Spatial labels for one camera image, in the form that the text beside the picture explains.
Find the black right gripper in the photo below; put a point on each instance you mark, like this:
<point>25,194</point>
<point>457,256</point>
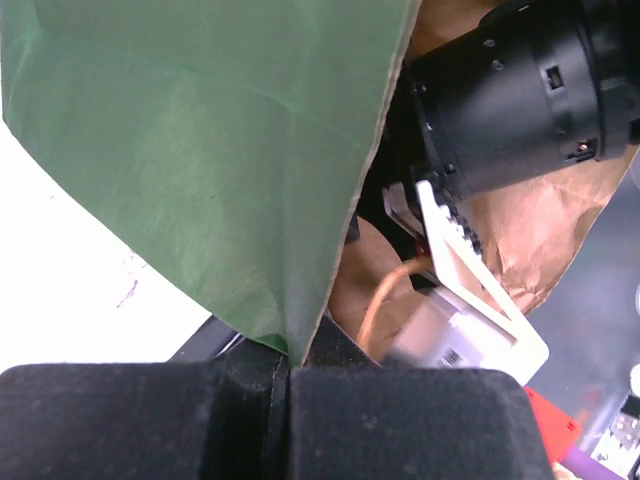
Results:
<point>536,87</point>

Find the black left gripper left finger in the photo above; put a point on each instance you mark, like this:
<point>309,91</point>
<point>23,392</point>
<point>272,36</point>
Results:
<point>173,420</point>

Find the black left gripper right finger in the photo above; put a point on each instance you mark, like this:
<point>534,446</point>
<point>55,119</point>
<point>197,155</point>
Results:
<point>370,422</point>

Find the green paper bag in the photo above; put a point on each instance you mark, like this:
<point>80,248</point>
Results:
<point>229,144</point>

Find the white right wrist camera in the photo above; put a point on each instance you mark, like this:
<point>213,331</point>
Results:
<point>467,320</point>

